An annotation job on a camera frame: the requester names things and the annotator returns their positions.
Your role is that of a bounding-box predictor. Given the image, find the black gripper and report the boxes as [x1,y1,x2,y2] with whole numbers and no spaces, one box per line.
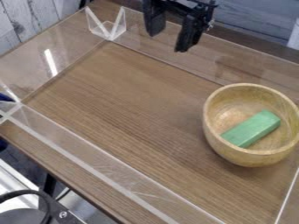
[142,0,217,53]

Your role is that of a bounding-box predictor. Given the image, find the green rectangular block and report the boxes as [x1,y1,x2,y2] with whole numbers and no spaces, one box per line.
[220,110,281,148]

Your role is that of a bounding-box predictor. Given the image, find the brown wooden bowl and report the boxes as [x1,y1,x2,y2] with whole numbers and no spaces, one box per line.
[201,83,299,167]

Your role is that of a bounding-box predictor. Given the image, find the blue object at left edge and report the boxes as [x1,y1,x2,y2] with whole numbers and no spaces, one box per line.
[0,93,14,102]

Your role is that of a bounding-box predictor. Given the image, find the black table leg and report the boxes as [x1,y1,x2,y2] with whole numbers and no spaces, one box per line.
[42,174,57,197]

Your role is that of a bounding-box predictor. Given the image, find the clear acrylic barrier wall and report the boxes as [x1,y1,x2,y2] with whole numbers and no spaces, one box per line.
[0,1,299,224]

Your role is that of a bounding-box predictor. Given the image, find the black metal base plate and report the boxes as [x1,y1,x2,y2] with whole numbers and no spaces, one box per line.
[0,195,89,224]

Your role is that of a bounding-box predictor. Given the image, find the black cable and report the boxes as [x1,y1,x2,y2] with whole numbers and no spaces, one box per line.
[0,189,52,224]

